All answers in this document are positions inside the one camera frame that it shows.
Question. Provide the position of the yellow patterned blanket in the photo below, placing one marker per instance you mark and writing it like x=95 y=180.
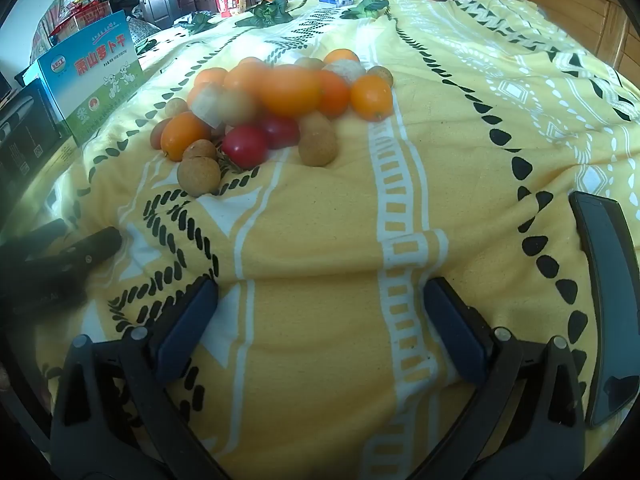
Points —
x=325 y=240

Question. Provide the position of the brown cardboard box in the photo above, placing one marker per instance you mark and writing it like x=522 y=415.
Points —
x=80 y=22

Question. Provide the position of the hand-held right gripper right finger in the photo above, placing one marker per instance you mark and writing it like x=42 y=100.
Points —
x=460 y=332

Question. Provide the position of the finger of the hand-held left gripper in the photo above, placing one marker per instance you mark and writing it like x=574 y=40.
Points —
x=95 y=249
x=35 y=240

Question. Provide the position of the pale beige chunk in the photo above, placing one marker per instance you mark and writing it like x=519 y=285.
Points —
x=344 y=70
x=211 y=105

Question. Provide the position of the pile of brown longans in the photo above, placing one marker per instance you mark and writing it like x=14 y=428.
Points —
x=198 y=176

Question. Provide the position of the white patterned bag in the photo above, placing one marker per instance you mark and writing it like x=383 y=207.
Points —
x=142 y=28

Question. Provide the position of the blue and green cardboard box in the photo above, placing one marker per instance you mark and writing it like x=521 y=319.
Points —
x=90 y=75

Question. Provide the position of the red snack box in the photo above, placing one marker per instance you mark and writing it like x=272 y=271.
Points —
x=232 y=2

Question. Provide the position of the wooden panel furniture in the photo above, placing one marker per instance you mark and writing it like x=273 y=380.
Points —
x=575 y=5

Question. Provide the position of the pile of oranges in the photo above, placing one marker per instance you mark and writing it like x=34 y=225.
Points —
x=290 y=90

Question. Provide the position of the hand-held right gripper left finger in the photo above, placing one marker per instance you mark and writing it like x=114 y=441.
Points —
x=185 y=327

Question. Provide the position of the large black box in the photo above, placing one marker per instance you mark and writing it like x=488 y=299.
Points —
x=27 y=130

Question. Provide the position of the leafy green vegetable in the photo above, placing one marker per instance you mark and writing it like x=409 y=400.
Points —
x=265 y=12
x=145 y=46
x=200 y=22
x=367 y=5

